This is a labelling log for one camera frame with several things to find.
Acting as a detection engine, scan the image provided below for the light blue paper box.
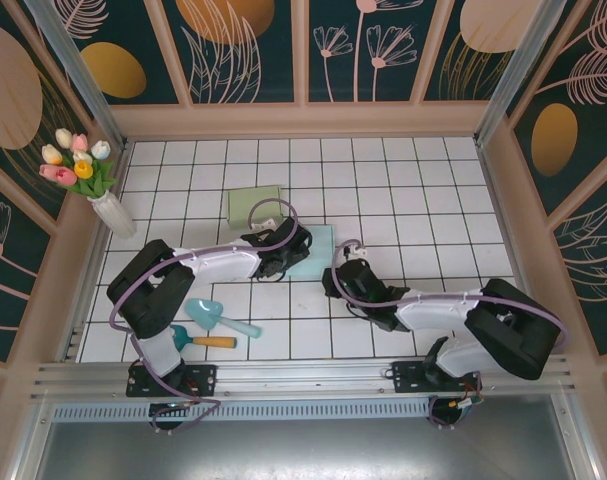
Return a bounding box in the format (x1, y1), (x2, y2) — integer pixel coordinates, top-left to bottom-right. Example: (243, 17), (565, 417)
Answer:
(285, 224), (337, 280)

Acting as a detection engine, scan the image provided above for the green paper box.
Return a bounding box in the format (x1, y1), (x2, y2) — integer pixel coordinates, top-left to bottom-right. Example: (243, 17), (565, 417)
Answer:
(226, 185), (284, 226)

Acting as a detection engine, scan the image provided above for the light blue plastic trowel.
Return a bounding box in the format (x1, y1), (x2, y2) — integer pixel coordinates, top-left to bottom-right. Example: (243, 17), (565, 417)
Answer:
(184, 298), (263, 340)

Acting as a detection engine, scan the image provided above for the grey metal sheet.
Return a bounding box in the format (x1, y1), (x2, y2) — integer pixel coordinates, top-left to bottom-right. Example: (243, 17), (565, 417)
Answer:
(12, 394), (599, 480)

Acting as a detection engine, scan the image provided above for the white ribbed vase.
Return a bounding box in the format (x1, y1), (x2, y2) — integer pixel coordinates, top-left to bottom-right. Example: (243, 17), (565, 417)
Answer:
(86, 192), (138, 240)

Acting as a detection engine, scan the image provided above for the pastel tulip bouquet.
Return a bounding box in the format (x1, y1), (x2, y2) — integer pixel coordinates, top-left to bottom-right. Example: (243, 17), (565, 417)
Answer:
(39, 127), (118, 200)

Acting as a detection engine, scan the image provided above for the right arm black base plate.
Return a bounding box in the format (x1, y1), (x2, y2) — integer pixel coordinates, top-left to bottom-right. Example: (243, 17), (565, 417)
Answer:
(390, 358), (484, 396)

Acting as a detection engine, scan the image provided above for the long aluminium mounting rail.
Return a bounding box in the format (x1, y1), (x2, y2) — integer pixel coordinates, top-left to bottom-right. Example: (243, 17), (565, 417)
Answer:
(30, 353), (577, 401)

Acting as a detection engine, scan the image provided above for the teal fork with wooden handle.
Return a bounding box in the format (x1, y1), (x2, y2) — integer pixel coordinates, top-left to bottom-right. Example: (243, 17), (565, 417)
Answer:
(170, 324), (238, 351)

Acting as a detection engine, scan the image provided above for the grey slotted cable duct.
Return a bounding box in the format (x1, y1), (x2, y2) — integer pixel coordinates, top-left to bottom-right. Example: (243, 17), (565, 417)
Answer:
(50, 401), (433, 422)

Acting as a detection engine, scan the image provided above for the small coloured wire bundle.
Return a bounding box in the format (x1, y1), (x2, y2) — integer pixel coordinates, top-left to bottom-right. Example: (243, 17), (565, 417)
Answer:
(447, 384), (485, 416)

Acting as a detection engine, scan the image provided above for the aluminium side rail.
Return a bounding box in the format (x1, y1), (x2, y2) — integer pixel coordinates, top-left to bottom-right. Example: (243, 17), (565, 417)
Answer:
(57, 142), (132, 362)
(475, 142), (549, 354)

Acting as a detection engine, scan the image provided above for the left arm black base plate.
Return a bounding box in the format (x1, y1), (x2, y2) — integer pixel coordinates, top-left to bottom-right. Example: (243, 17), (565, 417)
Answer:
(126, 363), (219, 399)

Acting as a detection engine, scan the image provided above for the aluminium frame post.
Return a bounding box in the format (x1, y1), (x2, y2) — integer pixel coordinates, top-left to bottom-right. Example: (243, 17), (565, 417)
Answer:
(22, 0), (130, 147)
(474, 0), (579, 147)

